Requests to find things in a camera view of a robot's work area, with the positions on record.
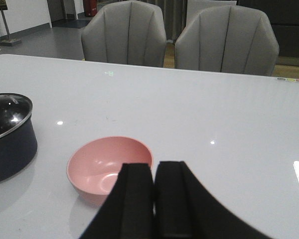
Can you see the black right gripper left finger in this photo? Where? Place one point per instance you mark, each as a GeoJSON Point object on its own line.
{"type": "Point", "coordinates": [127, 212]}

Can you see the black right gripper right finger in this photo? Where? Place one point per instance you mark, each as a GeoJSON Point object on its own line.
{"type": "Point", "coordinates": [185, 209]}

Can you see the pink plastic bowl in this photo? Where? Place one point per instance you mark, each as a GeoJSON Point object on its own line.
{"type": "Point", "coordinates": [93, 169]}

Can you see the glass pot lid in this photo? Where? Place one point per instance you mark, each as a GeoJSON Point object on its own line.
{"type": "Point", "coordinates": [15, 110]}

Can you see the dark blue saucepan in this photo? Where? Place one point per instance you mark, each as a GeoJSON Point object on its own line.
{"type": "Point", "coordinates": [17, 149]}

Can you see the right grey upholstered chair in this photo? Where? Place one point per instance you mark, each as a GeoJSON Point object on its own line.
{"type": "Point", "coordinates": [228, 39]}

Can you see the grey upholstered chair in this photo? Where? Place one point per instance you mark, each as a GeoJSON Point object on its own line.
{"type": "Point", "coordinates": [127, 32]}
{"type": "Point", "coordinates": [228, 39]}

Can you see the left grey upholstered chair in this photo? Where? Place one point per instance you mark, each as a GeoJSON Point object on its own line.
{"type": "Point", "coordinates": [127, 32]}

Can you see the white cabinet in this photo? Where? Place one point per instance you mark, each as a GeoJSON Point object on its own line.
{"type": "Point", "coordinates": [196, 6]}

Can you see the red bin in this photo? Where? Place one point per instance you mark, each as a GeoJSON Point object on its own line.
{"type": "Point", "coordinates": [90, 7]}

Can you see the sign stand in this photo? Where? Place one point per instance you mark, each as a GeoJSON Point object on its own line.
{"type": "Point", "coordinates": [9, 41]}

